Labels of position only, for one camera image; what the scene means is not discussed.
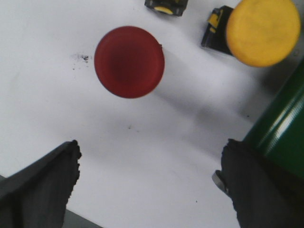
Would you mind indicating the red mushroom push button right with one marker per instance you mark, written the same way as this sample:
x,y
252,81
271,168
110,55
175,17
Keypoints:
x,y
129,62

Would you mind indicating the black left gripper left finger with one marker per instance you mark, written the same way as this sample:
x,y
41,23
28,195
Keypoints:
x,y
37,196

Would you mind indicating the red mushroom push button top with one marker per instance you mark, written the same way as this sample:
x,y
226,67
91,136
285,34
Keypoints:
x,y
170,7

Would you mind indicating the red mushroom push button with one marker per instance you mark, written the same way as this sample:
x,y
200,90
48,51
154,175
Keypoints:
x,y
129,62
170,7

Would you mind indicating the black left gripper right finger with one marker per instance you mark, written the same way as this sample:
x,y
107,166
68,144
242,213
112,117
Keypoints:
x,y
263,194

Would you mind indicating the yellow mushroom push button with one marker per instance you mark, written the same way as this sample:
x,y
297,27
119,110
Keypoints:
x,y
258,33

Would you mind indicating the green conveyor belt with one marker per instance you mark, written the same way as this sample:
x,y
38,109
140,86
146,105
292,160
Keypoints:
x,y
279,133

